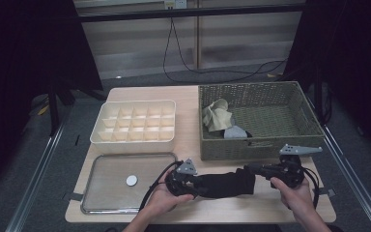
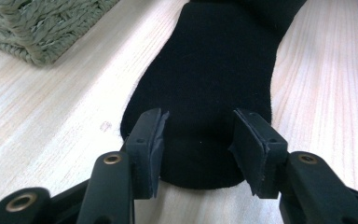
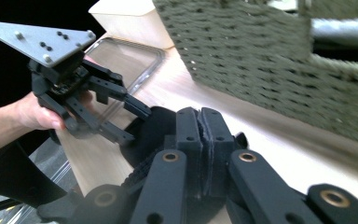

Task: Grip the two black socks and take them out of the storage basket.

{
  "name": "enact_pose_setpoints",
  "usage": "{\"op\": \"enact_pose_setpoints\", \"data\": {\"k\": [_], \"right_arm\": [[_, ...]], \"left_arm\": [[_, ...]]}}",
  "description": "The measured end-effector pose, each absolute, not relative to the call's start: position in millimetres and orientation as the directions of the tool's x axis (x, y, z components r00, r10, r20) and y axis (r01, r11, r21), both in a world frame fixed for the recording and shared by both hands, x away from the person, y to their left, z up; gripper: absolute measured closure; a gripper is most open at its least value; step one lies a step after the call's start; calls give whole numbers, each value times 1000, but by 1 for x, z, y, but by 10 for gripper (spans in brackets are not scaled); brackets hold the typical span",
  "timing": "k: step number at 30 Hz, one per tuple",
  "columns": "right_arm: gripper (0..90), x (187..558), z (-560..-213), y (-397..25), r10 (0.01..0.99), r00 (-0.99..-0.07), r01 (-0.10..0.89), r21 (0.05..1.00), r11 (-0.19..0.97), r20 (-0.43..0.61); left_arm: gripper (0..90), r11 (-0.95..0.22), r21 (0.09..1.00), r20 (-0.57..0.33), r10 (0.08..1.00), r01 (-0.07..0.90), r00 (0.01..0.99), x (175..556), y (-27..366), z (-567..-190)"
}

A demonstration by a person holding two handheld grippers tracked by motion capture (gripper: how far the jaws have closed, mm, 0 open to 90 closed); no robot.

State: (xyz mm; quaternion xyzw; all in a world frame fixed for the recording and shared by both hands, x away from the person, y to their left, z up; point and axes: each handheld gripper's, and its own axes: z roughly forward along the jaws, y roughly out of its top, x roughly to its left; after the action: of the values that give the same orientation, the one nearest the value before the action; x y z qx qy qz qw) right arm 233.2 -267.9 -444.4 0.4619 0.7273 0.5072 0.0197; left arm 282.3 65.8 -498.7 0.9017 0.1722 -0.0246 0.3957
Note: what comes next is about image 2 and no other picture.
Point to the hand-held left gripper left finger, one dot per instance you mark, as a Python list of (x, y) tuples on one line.
[(146, 155)]

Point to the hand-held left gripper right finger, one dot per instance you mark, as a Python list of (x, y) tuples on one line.
[(261, 155)]

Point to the green woven basket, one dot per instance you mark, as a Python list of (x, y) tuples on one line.
[(28, 28)]

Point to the black sock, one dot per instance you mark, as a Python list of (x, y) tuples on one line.
[(214, 77)]

